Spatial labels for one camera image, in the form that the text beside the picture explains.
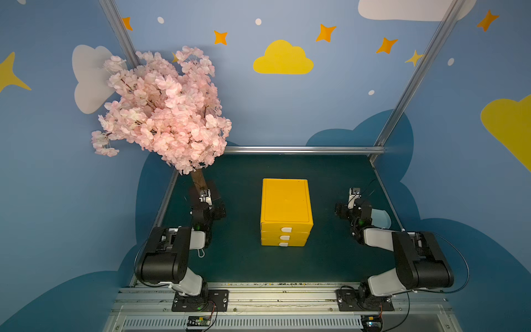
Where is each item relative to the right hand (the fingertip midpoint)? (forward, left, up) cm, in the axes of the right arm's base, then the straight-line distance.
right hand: (352, 200), depth 95 cm
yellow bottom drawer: (-22, +32, -1) cm, 38 cm away
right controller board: (-46, -1, -9) cm, 47 cm away
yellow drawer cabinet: (-11, +32, +16) cm, 38 cm away
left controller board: (-50, +61, -7) cm, 79 cm away
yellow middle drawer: (-22, +32, +7) cm, 39 cm away
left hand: (-5, +66, +1) cm, 66 cm away
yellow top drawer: (-22, +31, +15) cm, 41 cm away
